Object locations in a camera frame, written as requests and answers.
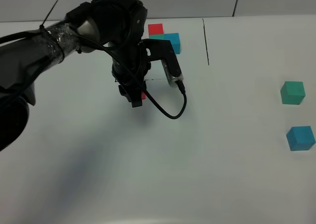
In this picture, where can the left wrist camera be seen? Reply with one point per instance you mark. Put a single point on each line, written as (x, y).
(162, 50)

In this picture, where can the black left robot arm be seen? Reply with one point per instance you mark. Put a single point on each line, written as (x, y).
(114, 26)

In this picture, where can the blue template block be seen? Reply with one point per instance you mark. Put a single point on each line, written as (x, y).
(174, 38)

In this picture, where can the green template block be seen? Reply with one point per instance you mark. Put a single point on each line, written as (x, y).
(157, 37)

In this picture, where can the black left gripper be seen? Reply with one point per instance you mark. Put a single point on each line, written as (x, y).
(131, 58)

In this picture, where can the red template block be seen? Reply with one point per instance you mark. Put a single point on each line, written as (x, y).
(155, 29)

